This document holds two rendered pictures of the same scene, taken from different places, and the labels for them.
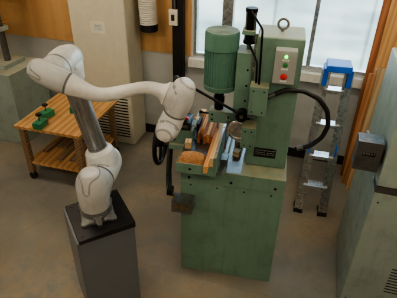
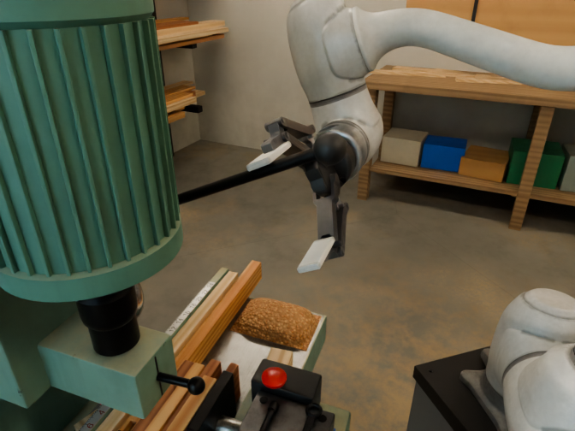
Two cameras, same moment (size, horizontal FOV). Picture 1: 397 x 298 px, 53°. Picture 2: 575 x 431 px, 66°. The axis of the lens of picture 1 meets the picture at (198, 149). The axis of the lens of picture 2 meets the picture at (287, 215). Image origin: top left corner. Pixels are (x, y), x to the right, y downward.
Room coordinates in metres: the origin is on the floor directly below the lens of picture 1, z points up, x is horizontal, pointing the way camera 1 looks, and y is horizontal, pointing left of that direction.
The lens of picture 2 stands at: (2.32, 0.15, 1.44)
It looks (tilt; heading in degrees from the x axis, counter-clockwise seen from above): 28 degrees down; 190
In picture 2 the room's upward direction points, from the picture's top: straight up
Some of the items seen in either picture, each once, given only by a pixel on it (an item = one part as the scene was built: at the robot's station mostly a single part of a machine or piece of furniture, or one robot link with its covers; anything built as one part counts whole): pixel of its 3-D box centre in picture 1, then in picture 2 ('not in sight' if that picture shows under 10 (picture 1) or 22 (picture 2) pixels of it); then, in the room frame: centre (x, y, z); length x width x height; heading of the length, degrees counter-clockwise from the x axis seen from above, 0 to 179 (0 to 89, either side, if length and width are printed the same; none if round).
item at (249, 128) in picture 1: (248, 134); not in sight; (1.79, -0.26, 1.02); 0.09 x 0.07 x 0.12; 169
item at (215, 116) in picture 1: (221, 116); (111, 363); (1.97, -0.13, 1.03); 0.14 x 0.07 x 0.09; 79
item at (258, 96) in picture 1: (258, 99); not in sight; (1.79, -0.29, 1.22); 0.09 x 0.08 x 0.15; 79
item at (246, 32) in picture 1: (251, 25); not in sight; (1.95, -0.24, 1.53); 0.08 x 0.08 x 0.17; 79
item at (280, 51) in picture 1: (285, 65); not in sight; (1.78, -0.39, 1.40); 0.10 x 0.06 x 0.16; 79
